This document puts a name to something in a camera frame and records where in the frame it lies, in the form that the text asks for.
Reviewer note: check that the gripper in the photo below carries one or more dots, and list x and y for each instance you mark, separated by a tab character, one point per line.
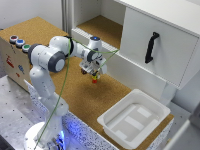
97	64

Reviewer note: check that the yellow block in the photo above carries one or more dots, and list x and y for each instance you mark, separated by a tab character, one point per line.
94	76

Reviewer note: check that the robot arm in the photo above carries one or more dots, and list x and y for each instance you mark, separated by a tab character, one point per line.
41	80

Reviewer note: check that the pink block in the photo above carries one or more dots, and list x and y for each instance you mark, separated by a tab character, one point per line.
94	81

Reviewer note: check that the white cabinet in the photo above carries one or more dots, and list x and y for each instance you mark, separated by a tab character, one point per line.
110	30

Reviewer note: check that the white plastic box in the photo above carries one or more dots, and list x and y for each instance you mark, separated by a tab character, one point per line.
133	120

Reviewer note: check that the green button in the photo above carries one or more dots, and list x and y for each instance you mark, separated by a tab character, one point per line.
26	47

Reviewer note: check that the white sliding door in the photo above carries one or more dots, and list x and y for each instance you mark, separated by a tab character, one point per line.
173	43

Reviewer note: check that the blue button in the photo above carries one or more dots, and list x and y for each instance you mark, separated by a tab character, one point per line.
20	42

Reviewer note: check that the red button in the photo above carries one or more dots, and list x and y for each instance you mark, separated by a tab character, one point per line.
14	38

